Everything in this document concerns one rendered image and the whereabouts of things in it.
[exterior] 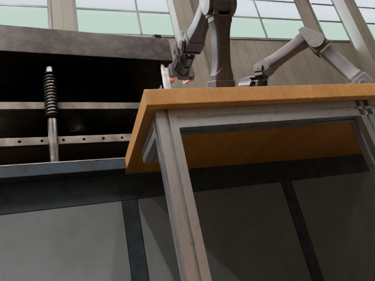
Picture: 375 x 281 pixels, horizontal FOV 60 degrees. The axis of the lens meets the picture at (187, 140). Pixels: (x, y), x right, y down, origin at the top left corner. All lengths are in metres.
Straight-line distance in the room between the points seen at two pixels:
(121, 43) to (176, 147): 1.74
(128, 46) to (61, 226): 1.57
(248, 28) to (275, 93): 5.53
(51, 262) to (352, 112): 0.91
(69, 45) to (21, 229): 1.47
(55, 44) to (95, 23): 3.27
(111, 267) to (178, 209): 0.45
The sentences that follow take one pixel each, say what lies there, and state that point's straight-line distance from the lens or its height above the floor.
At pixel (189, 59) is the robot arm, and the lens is 1.30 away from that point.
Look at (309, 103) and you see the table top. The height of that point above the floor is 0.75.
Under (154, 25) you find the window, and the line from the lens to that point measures 5.66.
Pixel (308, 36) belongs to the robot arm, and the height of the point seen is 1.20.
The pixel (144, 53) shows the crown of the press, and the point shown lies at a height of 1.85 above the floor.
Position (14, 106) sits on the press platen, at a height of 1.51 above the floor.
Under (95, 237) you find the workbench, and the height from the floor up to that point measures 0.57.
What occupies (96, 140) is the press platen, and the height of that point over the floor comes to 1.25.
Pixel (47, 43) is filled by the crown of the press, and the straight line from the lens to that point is 2.28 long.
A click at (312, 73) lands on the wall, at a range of 6.44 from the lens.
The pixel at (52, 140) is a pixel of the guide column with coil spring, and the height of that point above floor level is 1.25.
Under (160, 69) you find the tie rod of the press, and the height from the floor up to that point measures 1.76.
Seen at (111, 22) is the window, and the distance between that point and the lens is 5.57.
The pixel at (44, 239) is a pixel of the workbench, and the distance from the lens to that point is 1.04.
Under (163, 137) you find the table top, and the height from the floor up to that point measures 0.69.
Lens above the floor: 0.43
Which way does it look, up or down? 21 degrees up
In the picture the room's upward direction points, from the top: 12 degrees counter-clockwise
